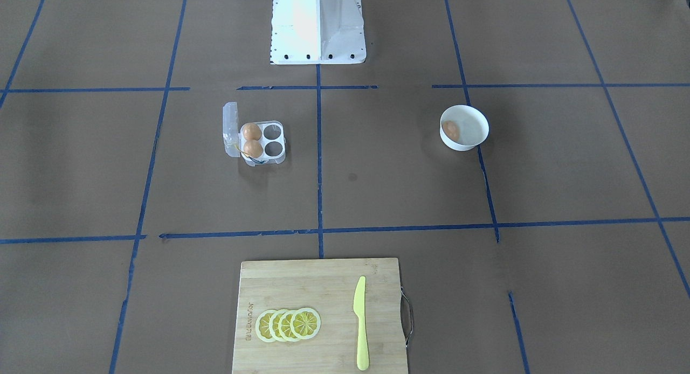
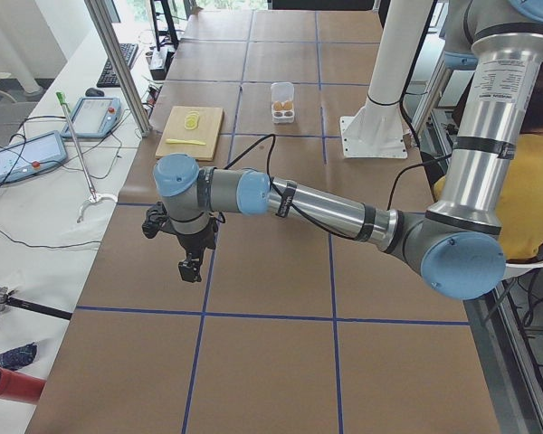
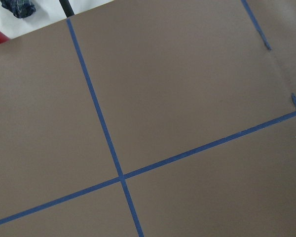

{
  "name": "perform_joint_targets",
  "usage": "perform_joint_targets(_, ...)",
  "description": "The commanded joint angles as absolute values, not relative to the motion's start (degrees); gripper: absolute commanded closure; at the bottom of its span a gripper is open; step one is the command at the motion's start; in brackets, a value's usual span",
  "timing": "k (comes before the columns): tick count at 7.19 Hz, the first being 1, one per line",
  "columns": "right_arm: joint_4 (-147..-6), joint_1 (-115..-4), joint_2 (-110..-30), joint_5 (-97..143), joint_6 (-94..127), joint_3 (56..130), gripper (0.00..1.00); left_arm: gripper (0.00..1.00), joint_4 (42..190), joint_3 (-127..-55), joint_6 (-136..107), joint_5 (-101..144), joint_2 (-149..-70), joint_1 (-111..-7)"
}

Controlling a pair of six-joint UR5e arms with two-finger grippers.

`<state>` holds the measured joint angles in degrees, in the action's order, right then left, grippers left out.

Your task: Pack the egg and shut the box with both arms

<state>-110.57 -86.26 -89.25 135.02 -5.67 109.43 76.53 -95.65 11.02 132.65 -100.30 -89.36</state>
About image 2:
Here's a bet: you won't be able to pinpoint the wooden cutting board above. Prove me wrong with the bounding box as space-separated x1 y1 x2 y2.
155 106 224 161

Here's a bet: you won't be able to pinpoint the far teach pendant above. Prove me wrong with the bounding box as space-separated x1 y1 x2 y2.
71 97 122 139

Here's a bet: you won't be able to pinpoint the red cylinder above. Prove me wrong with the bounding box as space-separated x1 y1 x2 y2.
0 368 45 404

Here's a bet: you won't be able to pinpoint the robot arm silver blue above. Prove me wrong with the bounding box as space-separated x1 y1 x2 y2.
142 1 543 300

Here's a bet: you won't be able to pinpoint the near teach pendant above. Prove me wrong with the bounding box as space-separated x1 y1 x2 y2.
0 131 67 184

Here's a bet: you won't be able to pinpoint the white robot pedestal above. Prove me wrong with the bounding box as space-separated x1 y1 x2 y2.
340 0 435 159

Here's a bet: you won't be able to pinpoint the person in yellow shirt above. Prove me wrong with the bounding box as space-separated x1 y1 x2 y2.
433 56 543 264

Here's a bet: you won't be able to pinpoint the aluminium frame post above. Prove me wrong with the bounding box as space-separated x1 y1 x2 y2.
84 0 152 137

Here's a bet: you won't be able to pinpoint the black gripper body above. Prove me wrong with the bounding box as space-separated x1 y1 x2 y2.
170 219 218 266

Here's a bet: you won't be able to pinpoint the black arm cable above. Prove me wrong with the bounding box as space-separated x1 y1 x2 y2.
225 133 453 241

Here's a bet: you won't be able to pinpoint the black computer mouse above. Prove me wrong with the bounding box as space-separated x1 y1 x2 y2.
84 88 105 98

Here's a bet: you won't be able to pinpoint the blue patterned cloth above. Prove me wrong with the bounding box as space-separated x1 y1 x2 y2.
0 343 38 371

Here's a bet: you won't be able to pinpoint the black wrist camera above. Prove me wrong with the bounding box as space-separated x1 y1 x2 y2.
141 202 168 239

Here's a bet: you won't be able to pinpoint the black tripod rod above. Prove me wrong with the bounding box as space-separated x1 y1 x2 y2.
0 287 72 320

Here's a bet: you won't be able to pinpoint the teach pendant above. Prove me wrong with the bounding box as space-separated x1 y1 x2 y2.
0 131 67 184
71 97 122 139

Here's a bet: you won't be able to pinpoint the black keyboard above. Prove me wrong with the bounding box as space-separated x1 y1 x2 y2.
96 42 139 89

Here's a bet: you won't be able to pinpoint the clear plastic egg box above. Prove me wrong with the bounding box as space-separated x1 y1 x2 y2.
271 82 295 124

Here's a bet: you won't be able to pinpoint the long reacher grabber tool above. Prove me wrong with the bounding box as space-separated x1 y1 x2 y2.
56 91 118 223

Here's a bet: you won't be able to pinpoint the yellow plastic knife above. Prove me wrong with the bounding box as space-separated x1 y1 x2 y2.
165 138 206 146

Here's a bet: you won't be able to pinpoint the yellow lemon slices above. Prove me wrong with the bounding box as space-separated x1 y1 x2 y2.
184 110 201 130

